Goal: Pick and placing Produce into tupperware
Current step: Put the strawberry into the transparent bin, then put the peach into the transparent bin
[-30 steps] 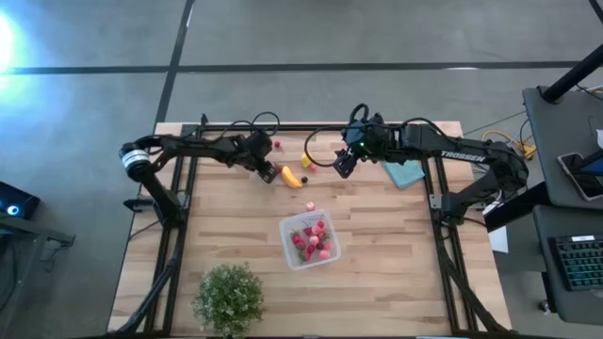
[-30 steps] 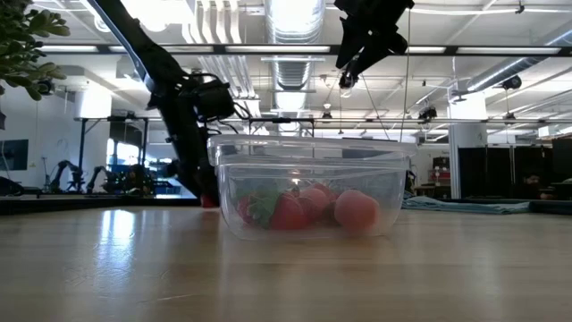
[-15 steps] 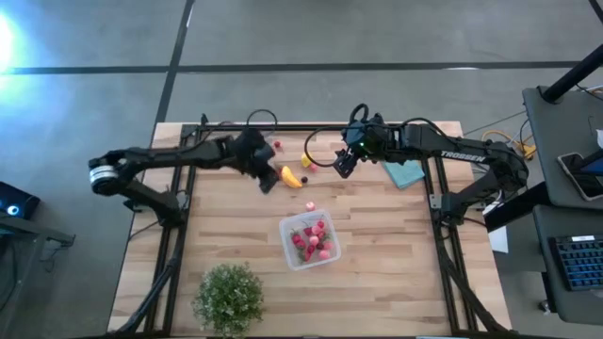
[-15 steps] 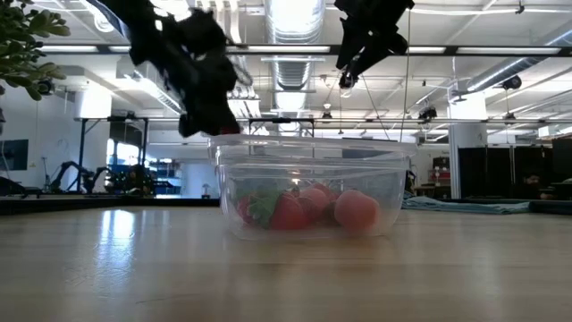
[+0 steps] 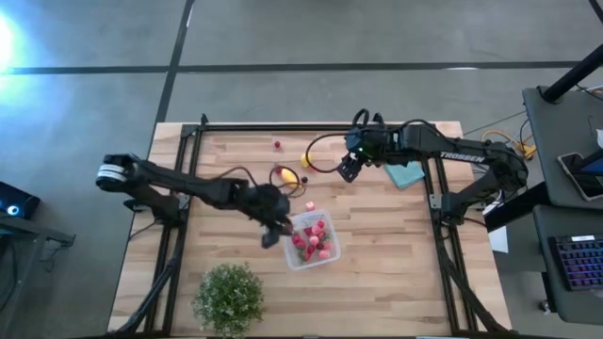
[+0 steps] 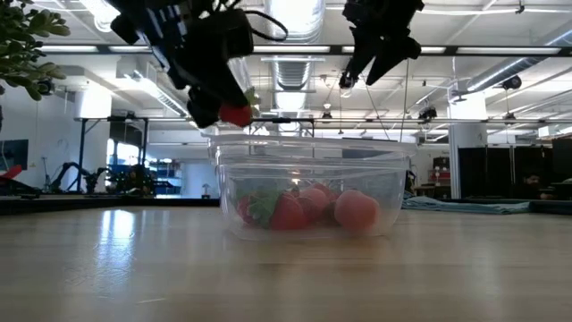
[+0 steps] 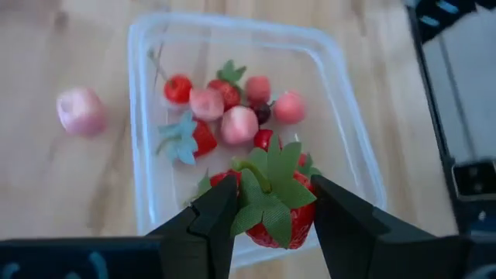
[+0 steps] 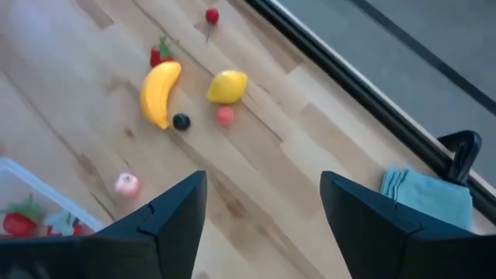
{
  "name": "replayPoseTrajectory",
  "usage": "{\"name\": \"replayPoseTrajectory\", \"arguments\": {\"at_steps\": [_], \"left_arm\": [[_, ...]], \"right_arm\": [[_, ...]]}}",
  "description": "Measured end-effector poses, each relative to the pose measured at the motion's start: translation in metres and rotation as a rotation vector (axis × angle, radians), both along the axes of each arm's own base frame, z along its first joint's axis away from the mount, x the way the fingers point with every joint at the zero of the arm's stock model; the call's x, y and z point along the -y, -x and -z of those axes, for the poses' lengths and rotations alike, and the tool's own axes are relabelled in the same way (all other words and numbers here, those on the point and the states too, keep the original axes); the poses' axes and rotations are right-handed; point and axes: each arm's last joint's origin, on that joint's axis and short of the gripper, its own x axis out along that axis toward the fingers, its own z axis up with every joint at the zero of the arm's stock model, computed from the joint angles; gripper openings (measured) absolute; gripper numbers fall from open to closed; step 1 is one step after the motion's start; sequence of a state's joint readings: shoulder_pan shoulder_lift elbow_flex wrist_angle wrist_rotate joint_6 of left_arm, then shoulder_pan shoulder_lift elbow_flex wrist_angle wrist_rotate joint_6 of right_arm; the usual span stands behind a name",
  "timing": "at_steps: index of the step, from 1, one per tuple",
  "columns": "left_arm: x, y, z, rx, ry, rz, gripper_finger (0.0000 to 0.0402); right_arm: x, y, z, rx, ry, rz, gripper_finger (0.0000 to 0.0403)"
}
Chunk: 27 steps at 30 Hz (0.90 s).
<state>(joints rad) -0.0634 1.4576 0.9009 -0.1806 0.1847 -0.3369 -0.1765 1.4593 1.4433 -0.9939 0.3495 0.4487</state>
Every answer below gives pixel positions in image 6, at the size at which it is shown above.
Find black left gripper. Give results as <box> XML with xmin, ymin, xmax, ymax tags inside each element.
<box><xmin>169</xmin><ymin>44</ymin><xmax>250</xmax><ymax>130</ymax></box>

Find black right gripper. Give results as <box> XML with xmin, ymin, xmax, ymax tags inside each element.
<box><xmin>338</xmin><ymin>0</ymin><xmax>425</xmax><ymax>89</ymax></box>

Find red strawberry green leaves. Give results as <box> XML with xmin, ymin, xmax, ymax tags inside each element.
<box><xmin>249</xmin><ymin>190</ymin><xmax>309</xmax><ymax>232</ymax></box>
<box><xmin>235</xmin><ymin>194</ymin><xmax>258</xmax><ymax>225</ymax></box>
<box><xmin>217</xmin><ymin>87</ymin><xmax>260</xmax><ymax>128</ymax></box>

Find clear plastic tupperware container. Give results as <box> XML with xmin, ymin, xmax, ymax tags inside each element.
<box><xmin>207</xmin><ymin>135</ymin><xmax>419</xmax><ymax>242</ymax></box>

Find small pink peach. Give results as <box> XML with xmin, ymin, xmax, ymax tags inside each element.
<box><xmin>297</xmin><ymin>187</ymin><xmax>332</xmax><ymax>224</ymax></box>
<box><xmin>333</xmin><ymin>189</ymin><xmax>382</xmax><ymax>233</ymax></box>

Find blue storage bins shelf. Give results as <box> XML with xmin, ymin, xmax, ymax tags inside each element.
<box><xmin>149</xmin><ymin>158</ymin><xmax>184</xmax><ymax>197</ymax></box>

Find white square pillar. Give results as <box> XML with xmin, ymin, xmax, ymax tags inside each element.
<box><xmin>448</xmin><ymin>91</ymin><xmax>488</xmax><ymax>200</ymax></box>

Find white round column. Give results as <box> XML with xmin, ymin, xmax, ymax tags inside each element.
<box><xmin>73</xmin><ymin>89</ymin><xmax>113</xmax><ymax>193</ymax></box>

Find large grey ceiling pipe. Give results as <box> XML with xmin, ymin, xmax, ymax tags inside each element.
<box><xmin>464</xmin><ymin>26</ymin><xmax>572</xmax><ymax>93</ymax></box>

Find white ceiling pipe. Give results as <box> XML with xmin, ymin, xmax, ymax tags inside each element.
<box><xmin>80</xmin><ymin>0</ymin><xmax>122</xmax><ymax>33</ymax></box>

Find teal folded cloth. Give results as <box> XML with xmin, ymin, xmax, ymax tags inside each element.
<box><xmin>401</xmin><ymin>195</ymin><xmax>533</xmax><ymax>216</ymax></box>

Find person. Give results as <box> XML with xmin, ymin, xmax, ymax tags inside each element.
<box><xmin>513</xmin><ymin>168</ymin><xmax>559</xmax><ymax>201</ymax></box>

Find green potted plant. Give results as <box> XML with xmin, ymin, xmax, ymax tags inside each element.
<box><xmin>0</xmin><ymin>0</ymin><xmax>72</xmax><ymax>102</ymax></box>

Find dark background monitor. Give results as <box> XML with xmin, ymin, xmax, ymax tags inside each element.
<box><xmin>551</xmin><ymin>137</ymin><xmax>572</xmax><ymax>182</ymax></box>

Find red background object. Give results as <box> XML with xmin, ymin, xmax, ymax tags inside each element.
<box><xmin>0</xmin><ymin>164</ymin><xmax>23</xmax><ymax>183</ymax></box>

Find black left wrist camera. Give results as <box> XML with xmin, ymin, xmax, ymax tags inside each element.
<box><xmin>213</xmin><ymin>7</ymin><xmax>255</xmax><ymax>60</ymax></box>

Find silver ribbed ventilation duct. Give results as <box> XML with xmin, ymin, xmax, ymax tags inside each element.
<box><xmin>263</xmin><ymin>0</ymin><xmax>327</xmax><ymax>90</ymax></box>

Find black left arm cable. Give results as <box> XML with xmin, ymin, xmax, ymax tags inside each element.
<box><xmin>243</xmin><ymin>9</ymin><xmax>290</xmax><ymax>44</ymax></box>

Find black ceiling light rail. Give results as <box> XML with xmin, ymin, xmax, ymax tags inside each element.
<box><xmin>38</xmin><ymin>43</ymin><xmax>572</xmax><ymax>58</ymax></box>

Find black dome camera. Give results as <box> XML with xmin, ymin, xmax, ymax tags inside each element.
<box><xmin>501</xmin><ymin>74</ymin><xmax>523</xmax><ymax>91</ymax></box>

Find black background workstation frame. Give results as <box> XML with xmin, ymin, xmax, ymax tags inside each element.
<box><xmin>73</xmin><ymin>115</ymin><xmax>151</xmax><ymax>196</ymax></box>

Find black partition wall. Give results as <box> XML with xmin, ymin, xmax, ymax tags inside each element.
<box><xmin>458</xmin><ymin>146</ymin><xmax>553</xmax><ymax>200</ymax></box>

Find black aluminium table frame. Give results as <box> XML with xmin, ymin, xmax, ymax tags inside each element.
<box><xmin>0</xmin><ymin>195</ymin><xmax>572</xmax><ymax>216</ymax></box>

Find dark wall picture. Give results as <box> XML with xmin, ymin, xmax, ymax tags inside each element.
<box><xmin>0</xmin><ymin>139</ymin><xmax>29</xmax><ymax>172</ymax></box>

